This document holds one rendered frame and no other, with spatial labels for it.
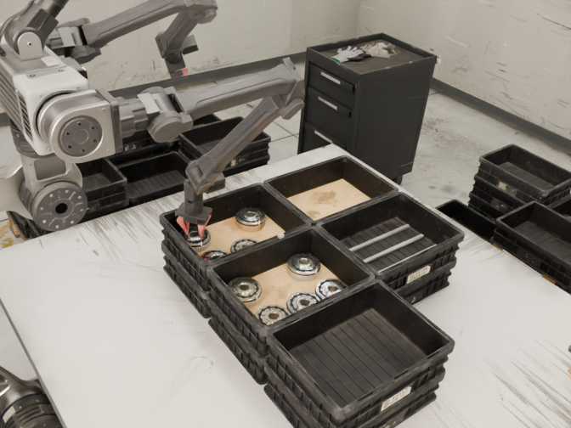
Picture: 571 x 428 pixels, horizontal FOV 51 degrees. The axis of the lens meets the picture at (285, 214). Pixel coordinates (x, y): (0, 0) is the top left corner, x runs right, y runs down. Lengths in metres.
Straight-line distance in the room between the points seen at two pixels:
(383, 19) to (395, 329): 4.45
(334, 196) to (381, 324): 0.66
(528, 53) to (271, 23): 2.13
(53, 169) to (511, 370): 1.41
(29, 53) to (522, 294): 1.68
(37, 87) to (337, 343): 0.99
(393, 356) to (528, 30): 3.66
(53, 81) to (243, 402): 0.94
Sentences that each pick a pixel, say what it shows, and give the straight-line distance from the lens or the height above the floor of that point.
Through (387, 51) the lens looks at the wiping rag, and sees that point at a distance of 3.60.
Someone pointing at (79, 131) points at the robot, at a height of 1.46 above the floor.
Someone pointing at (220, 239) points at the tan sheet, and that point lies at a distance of 1.98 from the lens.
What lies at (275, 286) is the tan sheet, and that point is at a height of 0.83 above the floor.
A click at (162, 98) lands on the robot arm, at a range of 1.38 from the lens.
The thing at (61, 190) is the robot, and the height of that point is 1.19.
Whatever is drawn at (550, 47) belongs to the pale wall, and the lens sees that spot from 4.91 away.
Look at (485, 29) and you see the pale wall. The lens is 5.19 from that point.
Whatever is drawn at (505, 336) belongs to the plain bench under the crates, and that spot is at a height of 0.70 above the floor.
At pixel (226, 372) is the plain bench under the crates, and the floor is 0.70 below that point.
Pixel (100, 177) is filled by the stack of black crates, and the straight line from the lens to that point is 3.00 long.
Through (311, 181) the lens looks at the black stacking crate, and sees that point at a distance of 2.24.
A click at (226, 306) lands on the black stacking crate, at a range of 1.71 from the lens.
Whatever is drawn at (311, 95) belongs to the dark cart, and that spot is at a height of 0.64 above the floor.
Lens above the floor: 2.04
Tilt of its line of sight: 35 degrees down
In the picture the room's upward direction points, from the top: 5 degrees clockwise
